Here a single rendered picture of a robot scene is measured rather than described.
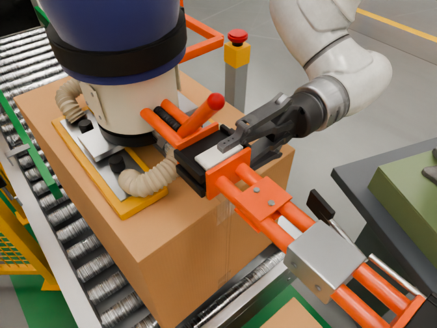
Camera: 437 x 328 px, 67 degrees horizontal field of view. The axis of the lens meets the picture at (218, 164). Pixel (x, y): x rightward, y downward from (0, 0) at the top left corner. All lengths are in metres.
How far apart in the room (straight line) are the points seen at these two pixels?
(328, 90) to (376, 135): 1.97
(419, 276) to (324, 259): 0.63
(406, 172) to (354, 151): 1.30
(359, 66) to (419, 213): 0.49
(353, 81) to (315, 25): 0.12
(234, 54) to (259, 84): 1.63
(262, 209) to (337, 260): 0.11
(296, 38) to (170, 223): 0.41
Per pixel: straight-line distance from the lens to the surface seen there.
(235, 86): 1.26
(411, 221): 1.05
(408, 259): 1.04
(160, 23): 0.53
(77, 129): 0.79
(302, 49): 0.67
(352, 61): 0.66
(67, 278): 1.15
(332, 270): 0.41
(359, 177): 1.16
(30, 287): 1.91
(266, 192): 0.46
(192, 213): 0.61
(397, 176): 1.07
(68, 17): 0.53
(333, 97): 0.60
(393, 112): 2.83
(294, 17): 0.68
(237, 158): 0.48
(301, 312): 1.10
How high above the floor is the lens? 1.57
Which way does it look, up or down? 48 degrees down
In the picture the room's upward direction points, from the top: straight up
